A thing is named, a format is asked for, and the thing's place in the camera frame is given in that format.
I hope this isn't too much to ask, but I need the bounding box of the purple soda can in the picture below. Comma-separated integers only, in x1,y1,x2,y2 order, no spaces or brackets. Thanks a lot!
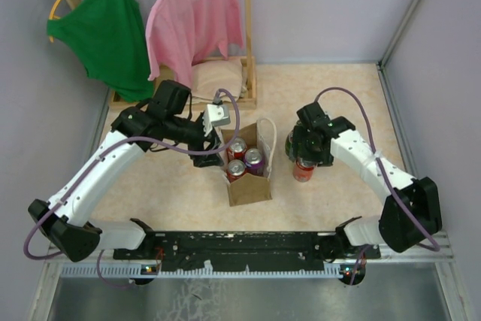
244,148,265,177

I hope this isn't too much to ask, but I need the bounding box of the wooden clothes rack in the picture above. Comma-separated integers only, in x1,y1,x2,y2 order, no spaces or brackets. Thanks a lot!
40,0,259,113

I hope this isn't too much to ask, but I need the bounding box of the beige folded cloth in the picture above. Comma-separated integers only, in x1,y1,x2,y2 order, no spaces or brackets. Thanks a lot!
191,59,246,103

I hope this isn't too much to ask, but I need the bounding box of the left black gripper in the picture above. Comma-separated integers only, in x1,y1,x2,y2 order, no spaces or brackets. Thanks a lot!
166,114,225,168

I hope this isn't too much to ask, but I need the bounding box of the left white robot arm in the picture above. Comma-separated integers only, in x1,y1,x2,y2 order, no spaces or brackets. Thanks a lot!
28,80,230,262

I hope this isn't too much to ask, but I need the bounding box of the red cola can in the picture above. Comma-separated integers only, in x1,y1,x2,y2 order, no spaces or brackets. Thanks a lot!
227,137,248,162
226,159,247,183
292,158,316,183

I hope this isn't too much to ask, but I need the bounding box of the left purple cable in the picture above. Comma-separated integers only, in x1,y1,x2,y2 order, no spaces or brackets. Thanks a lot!
23,88,241,291

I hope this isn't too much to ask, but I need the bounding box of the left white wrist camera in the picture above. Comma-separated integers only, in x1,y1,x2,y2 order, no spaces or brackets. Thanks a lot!
202,104,231,136

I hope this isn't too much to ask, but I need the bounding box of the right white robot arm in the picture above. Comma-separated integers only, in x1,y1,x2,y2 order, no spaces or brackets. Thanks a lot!
291,102,442,258

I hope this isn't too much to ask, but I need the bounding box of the green tank top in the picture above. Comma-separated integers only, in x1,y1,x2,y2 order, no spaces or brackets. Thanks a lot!
47,0,154,102

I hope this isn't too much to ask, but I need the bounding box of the pink t-shirt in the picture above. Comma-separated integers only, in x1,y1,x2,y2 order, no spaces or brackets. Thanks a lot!
145,0,244,87

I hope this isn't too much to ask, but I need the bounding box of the green glass bottle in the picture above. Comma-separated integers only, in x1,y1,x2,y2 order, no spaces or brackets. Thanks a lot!
285,129,295,162

